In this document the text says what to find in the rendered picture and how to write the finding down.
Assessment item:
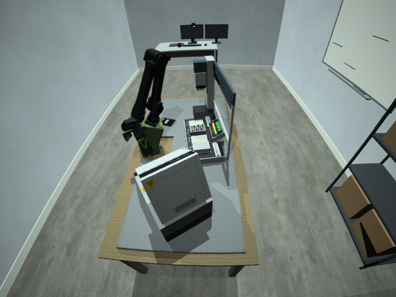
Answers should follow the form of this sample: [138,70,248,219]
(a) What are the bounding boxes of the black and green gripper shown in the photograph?
[136,126,147,149]

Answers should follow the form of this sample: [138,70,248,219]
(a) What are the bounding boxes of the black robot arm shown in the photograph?
[121,48,171,142]

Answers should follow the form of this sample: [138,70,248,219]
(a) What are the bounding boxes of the white well pcr plate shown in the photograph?
[189,119,204,126]

